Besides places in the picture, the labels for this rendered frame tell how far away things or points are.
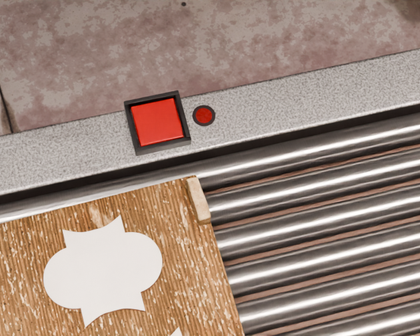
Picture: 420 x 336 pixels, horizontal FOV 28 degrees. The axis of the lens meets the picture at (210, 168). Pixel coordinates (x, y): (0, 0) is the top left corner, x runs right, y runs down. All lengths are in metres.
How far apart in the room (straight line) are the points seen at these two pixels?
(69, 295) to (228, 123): 0.32
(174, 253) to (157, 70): 1.20
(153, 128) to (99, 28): 1.18
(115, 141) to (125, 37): 1.14
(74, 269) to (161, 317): 0.12
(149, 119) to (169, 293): 0.24
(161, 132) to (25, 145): 0.18
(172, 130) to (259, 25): 1.20
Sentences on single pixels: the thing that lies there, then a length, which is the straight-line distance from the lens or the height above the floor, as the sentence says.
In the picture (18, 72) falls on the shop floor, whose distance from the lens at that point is 2.24.
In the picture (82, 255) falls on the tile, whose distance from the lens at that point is 1.05.
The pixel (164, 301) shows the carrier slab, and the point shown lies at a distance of 1.04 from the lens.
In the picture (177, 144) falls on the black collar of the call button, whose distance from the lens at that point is 1.11.
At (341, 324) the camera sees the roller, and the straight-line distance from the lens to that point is 1.08.
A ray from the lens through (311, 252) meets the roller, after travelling 1.09.
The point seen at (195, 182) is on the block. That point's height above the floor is 0.96.
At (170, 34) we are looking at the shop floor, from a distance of 2.26.
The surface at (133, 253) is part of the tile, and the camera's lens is 1.05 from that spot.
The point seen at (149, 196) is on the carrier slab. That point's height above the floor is 0.94.
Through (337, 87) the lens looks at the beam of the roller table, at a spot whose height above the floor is 0.91.
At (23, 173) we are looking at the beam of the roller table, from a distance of 1.12.
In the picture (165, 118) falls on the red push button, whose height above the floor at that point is 0.93.
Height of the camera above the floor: 1.95
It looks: 69 degrees down
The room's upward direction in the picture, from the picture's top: 8 degrees clockwise
